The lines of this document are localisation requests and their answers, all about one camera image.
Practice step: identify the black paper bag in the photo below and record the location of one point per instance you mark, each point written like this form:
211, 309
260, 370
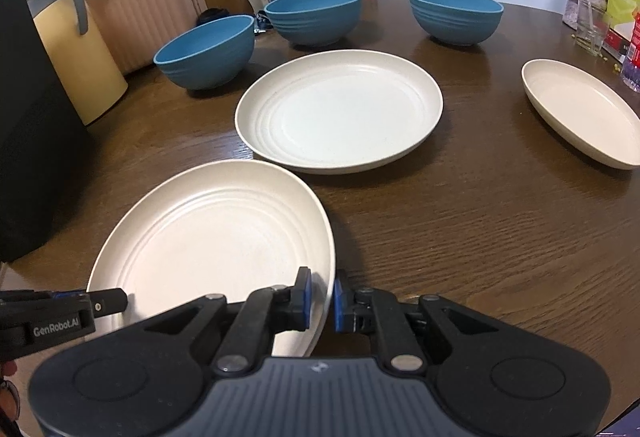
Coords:
30, 117

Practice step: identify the pink ribbed suitcase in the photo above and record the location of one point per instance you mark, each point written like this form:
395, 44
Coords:
140, 17

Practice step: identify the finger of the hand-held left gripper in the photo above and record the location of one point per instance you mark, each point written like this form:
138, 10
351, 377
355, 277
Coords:
110, 301

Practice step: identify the person's left hand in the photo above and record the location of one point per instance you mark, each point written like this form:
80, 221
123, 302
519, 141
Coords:
6, 369

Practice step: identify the blue ribbed bowl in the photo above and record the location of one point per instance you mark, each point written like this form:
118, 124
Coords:
200, 47
310, 24
450, 24

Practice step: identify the clear drinking glass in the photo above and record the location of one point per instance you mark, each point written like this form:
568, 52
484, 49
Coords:
590, 37

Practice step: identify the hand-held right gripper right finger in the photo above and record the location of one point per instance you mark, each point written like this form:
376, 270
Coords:
339, 304

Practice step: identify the cream round plate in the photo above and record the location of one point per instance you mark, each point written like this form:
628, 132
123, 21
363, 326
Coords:
340, 112
580, 107
210, 237

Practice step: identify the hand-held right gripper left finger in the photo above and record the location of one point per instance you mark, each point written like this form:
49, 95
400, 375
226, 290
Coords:
305, 299

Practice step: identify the flat red box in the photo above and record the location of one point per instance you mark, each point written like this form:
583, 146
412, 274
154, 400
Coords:
617, 44

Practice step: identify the water bottle with red label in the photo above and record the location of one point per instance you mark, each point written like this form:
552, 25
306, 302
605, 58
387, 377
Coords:
634, 52

